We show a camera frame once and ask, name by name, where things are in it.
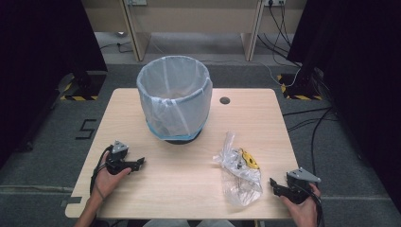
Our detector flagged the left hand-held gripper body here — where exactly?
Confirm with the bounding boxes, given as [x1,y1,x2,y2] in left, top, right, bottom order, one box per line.
[105,140,131,176]

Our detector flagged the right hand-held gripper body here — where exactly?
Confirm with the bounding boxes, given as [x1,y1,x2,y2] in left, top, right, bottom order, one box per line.
[285,166,323,205]

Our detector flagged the clear plastic bag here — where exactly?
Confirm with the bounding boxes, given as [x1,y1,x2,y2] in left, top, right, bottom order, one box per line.
[212,131,264,208]

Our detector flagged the black trash bin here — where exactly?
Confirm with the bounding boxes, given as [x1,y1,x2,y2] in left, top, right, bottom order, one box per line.
[164,128,203,146]

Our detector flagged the bin with blue liner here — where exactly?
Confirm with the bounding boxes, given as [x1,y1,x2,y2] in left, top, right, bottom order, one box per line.
[135,55,214,142]

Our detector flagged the person's right hand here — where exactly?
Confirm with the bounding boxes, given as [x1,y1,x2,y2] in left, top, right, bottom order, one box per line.
[279,183,322,227]

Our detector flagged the person's left hand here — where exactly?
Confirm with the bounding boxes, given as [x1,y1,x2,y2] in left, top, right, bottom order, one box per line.
[91,150,132,203]

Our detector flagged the yellow round item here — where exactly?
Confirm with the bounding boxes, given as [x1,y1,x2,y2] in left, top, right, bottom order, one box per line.
[238,148,260,171]

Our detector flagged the stand base with hazard tape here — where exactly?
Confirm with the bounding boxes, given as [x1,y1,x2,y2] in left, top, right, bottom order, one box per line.
[276,73,324,101]
[59,70,108,102]

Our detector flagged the person's grey pants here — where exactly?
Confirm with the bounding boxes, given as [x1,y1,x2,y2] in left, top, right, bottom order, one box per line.
[141,218,236,227]

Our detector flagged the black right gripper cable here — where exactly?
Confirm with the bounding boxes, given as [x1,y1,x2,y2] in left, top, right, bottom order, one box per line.
[296,183,326,227]

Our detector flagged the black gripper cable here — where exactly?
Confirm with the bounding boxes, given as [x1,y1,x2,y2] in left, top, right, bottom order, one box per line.
[89,145,113,198]
[296,183,326,227]

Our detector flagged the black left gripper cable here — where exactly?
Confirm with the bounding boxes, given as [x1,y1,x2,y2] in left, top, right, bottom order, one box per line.
[89,145,113,198]

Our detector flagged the black floor cables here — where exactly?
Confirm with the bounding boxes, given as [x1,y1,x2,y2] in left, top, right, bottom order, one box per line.
[281,106,340,178]

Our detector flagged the thin black floor cable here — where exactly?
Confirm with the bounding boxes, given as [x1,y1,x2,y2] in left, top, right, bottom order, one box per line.
[99,41,134,55]

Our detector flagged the white floor cable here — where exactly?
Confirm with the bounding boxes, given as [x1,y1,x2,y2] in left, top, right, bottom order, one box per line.
[260,61,303,89]

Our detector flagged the black socket cables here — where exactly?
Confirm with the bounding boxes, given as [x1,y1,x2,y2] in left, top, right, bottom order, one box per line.
[256,3,302,68]

